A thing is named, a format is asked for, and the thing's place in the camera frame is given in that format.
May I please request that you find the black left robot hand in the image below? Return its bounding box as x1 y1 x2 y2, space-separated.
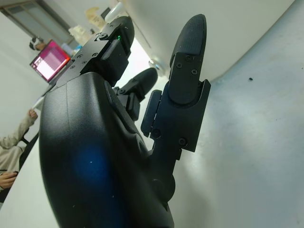
38 13 211 228

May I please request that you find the white toaster lever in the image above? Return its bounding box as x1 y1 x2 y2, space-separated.
104 2 124 22

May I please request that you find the silver toaster dial knob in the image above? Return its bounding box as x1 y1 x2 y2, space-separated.
149 57 167 76

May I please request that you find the white two-slot toaster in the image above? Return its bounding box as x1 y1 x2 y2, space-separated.
118 0 304 83

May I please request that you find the person in beige jacket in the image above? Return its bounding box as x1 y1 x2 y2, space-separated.
0 108 38 190

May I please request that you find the laptop with pink screen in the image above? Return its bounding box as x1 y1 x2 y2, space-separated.
29 39 72 84

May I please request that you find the person wearing headset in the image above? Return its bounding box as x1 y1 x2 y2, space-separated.
28 35 47 51

